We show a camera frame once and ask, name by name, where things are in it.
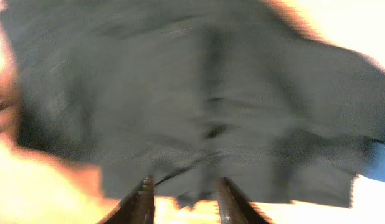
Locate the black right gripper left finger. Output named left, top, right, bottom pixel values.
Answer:
left=97, top=177, right=155, bottom=224

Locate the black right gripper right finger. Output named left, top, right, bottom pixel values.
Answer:
left=217, top=177, right=273, bottom=224

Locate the black garment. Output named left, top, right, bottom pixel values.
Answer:
left=0, top=0, right=385, bottom=207

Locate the dark blue garment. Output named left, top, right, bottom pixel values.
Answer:
left=362, top=142, right=385, bottom=183

